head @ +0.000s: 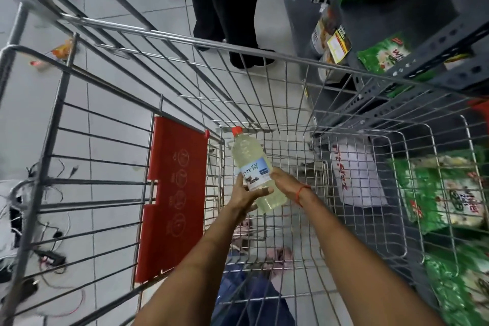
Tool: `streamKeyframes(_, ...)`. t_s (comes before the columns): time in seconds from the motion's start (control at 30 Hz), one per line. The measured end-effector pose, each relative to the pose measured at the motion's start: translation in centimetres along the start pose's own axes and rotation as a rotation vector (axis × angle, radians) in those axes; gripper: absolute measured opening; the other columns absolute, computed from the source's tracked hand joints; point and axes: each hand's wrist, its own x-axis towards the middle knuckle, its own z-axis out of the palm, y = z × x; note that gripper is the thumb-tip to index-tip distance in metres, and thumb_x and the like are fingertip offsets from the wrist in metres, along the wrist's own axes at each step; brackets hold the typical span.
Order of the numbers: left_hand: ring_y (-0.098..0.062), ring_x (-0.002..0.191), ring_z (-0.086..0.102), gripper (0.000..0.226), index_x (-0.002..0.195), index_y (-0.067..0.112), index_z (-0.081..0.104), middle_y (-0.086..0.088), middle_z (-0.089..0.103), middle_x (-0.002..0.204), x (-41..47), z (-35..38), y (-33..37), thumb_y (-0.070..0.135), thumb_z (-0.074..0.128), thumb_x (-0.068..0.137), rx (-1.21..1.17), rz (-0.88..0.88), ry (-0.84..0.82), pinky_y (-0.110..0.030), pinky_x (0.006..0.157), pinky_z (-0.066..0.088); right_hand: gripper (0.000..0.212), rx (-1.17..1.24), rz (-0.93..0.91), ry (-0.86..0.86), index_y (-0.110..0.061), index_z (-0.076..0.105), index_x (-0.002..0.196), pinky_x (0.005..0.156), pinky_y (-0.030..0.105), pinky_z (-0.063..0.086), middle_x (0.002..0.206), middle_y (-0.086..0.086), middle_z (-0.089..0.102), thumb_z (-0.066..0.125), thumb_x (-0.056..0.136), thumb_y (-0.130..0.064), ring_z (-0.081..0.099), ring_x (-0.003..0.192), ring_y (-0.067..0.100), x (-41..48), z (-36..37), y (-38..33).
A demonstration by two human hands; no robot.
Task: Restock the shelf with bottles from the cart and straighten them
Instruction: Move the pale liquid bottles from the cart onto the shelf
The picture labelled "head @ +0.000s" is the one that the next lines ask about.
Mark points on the person's right hand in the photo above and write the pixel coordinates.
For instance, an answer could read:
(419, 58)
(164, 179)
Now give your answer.
(287, 185)

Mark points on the person's left hand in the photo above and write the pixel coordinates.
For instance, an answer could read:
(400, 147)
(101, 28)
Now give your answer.
(240, 199)

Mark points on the person's left thumb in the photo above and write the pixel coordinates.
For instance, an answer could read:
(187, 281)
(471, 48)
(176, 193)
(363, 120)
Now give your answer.
(259, 193)

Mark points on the person's right thumb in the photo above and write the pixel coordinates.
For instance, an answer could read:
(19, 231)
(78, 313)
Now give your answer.
(279, 173)

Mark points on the clear bottle with red cap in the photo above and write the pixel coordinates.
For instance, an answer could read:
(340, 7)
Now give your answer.
(255, 173)

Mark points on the person's left forearm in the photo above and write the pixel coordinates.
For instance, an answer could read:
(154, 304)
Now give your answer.
(198, 272)

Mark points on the person's right forearm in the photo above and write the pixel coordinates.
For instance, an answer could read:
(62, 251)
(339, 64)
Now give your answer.
(359, 268)

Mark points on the person's left foot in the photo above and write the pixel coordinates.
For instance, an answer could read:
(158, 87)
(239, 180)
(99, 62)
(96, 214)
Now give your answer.
(244, 228)

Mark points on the person's foot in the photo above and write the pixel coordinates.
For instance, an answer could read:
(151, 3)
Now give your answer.
(280, 259)
(244, 228)

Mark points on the person's right foot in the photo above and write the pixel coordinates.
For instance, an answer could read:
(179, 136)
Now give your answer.
(280, 259)

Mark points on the white paper sign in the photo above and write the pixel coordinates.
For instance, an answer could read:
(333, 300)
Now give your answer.
(357, 175)

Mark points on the red plastic cart seat flap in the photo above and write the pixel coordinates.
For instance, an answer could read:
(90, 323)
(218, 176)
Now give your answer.
(174, 199)

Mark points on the person's blue jeans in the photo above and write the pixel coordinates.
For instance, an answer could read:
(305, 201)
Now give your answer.
(248, 299)

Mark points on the box with yellow label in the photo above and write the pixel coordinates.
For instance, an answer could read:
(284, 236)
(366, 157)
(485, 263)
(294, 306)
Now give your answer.
(339, 45)

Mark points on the grey metal shelf rack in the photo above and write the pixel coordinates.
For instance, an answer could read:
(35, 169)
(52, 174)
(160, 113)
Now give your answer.
(405, 16)

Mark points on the black power strip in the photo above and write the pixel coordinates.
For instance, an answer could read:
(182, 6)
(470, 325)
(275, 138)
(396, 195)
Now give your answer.
(51, 257)

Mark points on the orange wrapper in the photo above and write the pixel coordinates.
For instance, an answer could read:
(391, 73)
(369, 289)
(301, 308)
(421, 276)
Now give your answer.
(57, 52)

